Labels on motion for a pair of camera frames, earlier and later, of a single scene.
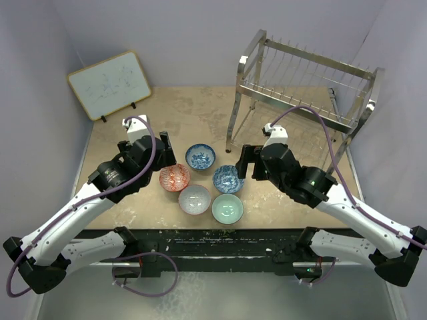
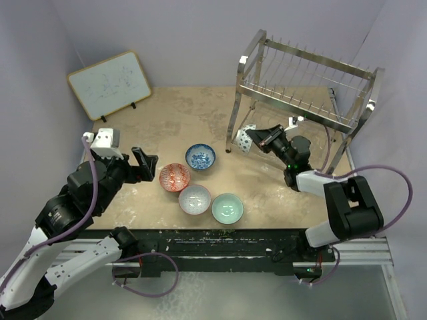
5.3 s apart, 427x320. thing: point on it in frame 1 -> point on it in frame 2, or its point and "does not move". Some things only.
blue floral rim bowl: [200, 157] does not move
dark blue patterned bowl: [225, 179] -> [244, 141]
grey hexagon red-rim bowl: [194, 199] does not move
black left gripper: [167, 158] -> [145, 169]
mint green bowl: [227, 209] does not move
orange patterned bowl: [174, 178] does not move
